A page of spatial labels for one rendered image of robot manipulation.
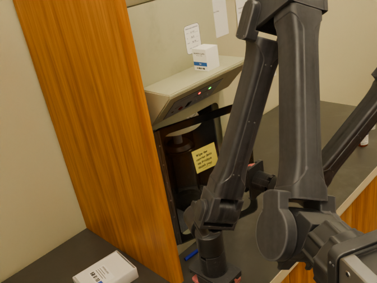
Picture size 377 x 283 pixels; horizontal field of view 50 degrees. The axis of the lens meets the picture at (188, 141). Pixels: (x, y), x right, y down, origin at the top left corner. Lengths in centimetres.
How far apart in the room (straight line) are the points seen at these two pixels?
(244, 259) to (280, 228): 74
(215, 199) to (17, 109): 79
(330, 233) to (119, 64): 60
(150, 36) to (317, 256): 73
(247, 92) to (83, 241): 96
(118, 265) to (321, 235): 88
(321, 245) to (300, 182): 10
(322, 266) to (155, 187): 61
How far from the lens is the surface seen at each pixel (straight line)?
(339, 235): 53
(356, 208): 175
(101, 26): 96
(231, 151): 77
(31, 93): 139
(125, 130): 103
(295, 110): 62
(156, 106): 103
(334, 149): 107
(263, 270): 127
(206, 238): 84
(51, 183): 149
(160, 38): 110
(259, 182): 113
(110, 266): 132
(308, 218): 56
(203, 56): 111
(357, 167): 174
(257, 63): 74
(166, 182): 117
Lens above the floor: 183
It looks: 26 degrees down
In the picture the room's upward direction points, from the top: 10 degrees counter-clockwise
